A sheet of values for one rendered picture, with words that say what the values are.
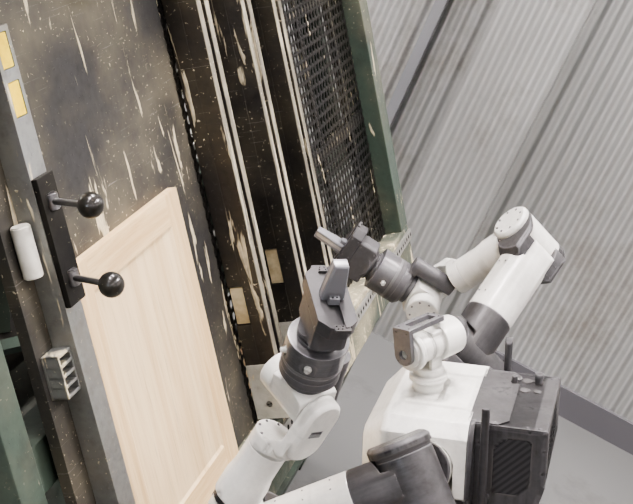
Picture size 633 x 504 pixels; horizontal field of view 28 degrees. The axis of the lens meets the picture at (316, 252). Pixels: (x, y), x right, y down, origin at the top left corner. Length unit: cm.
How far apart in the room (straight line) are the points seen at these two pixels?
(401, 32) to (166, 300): 277
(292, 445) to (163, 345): 51
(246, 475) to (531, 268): 75
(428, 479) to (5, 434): 61
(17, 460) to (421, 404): 66
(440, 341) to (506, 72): 269
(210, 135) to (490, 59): 233
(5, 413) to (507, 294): 99
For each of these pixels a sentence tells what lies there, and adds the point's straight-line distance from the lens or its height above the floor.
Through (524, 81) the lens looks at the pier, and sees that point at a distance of 464.
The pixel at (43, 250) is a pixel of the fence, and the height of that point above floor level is 141.
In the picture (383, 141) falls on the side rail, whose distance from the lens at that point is 362.
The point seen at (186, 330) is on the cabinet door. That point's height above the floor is 115.
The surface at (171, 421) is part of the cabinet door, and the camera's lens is 224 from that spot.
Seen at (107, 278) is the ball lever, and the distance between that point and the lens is 179.
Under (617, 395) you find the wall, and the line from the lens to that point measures 515.
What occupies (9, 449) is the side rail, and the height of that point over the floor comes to 126.
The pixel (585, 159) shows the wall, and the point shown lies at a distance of 483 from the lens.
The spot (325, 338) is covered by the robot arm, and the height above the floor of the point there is 155.
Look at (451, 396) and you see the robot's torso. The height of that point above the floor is 136.
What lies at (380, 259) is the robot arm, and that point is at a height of 131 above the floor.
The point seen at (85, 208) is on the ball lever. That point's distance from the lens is 176.
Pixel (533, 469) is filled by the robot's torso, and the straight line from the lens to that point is 201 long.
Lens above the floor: 234
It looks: 25 degrees down
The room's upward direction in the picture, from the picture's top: 24 degrees clockwise
